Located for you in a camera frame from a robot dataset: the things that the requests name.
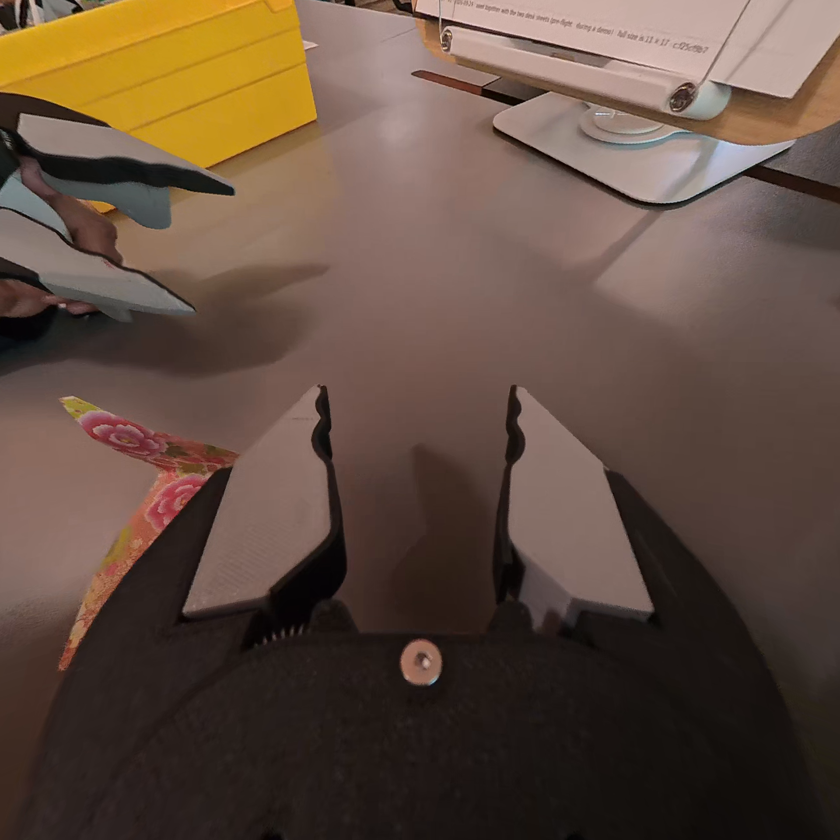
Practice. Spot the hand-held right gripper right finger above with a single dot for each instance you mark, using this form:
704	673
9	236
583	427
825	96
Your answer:
564	518

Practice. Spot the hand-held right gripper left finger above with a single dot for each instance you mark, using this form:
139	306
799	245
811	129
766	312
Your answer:
269	518

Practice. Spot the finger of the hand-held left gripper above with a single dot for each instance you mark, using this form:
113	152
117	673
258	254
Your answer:
85	279
85	141

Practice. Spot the floral origami paper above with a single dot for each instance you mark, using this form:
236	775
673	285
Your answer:
124	439

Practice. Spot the person's left hand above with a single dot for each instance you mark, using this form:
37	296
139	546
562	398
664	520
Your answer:
88	229

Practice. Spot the yellow plastic bin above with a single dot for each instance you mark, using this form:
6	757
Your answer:
197	79

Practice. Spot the white stand base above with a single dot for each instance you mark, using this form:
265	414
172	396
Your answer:
656	164

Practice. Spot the white page holder ledge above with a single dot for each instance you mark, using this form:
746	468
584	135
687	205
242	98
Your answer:
558	69

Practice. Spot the white instruction sheet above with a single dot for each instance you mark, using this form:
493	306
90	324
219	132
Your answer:
590	26

